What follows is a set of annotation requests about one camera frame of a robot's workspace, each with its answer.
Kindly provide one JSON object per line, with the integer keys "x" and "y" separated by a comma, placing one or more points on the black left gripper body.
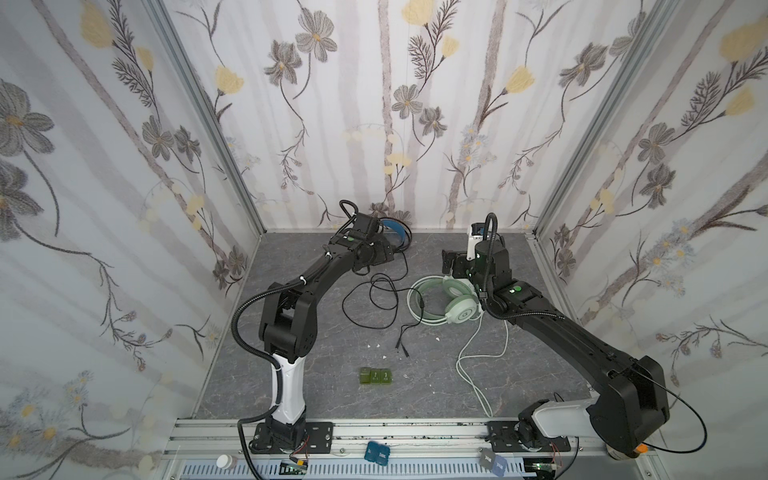
{"x": 384, "y": 249}

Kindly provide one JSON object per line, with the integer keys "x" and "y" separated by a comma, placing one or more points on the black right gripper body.
{"x": 455, "y": 263}

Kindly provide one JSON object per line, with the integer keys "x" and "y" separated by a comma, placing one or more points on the black blue headphones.
{"x": 397, "y": 233}

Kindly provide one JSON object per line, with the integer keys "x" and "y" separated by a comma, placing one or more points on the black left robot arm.
{"x": 289, "y": 321}

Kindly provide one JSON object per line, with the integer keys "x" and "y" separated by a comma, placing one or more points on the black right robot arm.
{"x": 631, "y": 397}

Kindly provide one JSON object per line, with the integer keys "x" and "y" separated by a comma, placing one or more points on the mint green headphones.
{"x": 464, "y": 305}

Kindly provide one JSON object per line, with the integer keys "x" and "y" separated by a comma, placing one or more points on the green plastic block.
{"x": 375, "y": 376}

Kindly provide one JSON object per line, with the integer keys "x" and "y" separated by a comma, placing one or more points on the grey blue tag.
{"x": 492, "y": 462}

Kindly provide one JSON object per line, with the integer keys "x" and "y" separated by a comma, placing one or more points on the blue square tag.
{"x": 377, "y": 453}

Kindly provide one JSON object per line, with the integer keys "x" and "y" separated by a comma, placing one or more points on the small circuit board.
{"x": 293, "y": 467}

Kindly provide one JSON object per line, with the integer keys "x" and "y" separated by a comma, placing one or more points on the white round cap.
{"x": 226, "y": 462}

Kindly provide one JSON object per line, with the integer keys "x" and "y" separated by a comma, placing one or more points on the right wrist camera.
{"x": 477, "y": 240}

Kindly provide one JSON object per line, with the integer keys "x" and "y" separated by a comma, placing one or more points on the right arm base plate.
{"x": 506, "y": 437}

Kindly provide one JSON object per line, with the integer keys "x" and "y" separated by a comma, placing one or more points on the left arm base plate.
{"x": 312, "y": 437}

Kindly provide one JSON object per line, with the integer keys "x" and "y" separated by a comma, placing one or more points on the white cable duct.
{"x": 344, "y": 468}

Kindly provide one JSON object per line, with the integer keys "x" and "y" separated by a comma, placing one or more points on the aluminium frame rail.
{"x": 411, "y": 438}

